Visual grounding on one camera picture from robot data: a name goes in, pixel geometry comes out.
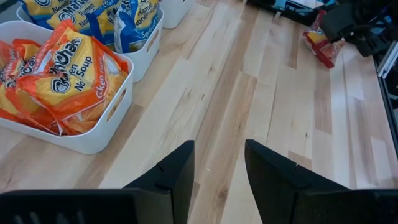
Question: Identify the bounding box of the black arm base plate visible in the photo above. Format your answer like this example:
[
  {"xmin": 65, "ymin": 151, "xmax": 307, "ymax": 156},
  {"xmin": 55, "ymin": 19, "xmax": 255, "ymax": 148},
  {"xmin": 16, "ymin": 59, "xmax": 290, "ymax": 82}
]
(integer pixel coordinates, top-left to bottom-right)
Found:
[{"xmin": 244, "ymin": 0, "xmax": 339, "ymax": 27}]

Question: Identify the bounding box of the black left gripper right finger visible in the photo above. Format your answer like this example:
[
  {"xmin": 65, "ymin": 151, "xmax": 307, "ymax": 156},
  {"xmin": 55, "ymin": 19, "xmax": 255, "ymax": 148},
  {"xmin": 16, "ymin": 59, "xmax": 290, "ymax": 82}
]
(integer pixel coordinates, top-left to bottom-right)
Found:
[{"xmin": 244, "ymin": 139, "xmax": 398, "ymax": 224}]

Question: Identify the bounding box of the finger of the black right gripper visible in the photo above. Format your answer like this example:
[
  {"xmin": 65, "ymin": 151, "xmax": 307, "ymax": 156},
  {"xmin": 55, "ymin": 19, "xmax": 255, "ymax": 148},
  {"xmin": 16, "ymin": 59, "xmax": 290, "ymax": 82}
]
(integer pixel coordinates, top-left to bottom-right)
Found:
[
  {"xmin": 345, "ymin": 27, "xmax": 391, "ymax": 59},
  {"xmin": 319, "ymin": 2, "xmax": 358, "ymax": 44}
]

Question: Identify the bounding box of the white plastic bin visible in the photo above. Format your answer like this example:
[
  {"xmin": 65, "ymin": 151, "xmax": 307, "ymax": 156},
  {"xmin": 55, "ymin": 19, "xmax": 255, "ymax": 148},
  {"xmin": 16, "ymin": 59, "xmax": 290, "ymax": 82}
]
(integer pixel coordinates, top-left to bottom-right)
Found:
[
  {"xmin": 15, "ymin": 0, "xmax": 165, "ymax": 83},
  {"xmin": 159, "ymin": 0, "xmax": 196, "ymax": 29},
  {"xmin": 0, "ymin": 20, "xmax": 135, "ymax": 156}
]

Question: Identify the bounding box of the red roast beef ramen pack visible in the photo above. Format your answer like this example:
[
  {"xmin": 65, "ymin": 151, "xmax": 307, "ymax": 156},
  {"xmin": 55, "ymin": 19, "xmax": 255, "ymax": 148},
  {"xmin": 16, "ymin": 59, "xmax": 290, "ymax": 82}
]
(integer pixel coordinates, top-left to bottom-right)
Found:
[{"xmin": 302, "ymin": 8, "xmax": 346, "ymax": 69}]

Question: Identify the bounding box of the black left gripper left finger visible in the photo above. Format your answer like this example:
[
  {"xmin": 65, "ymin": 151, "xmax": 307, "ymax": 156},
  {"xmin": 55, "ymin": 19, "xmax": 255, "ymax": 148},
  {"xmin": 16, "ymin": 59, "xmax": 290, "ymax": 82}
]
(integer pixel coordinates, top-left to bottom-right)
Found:
[{"xmin": 0, "ymin": 139, "xmax": 196, "ymax": 224}]

